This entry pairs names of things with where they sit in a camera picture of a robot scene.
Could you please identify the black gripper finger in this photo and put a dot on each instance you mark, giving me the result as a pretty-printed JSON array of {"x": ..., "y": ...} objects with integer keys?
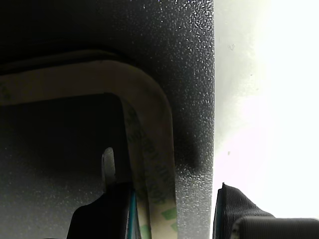
[{"x": 239, "y": 214}]

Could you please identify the tabbed black gripper finger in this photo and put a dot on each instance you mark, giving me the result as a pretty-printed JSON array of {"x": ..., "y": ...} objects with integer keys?
[{"x": 104, "y": 219}]

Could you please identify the tan rectangular adhesive frame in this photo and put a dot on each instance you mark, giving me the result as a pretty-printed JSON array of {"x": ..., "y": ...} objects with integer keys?
[{"x": 154, "y": 112}]

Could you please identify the flat gray plate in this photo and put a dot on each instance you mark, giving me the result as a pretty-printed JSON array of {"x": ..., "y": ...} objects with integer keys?
[{"x": 194, "y": 124}]

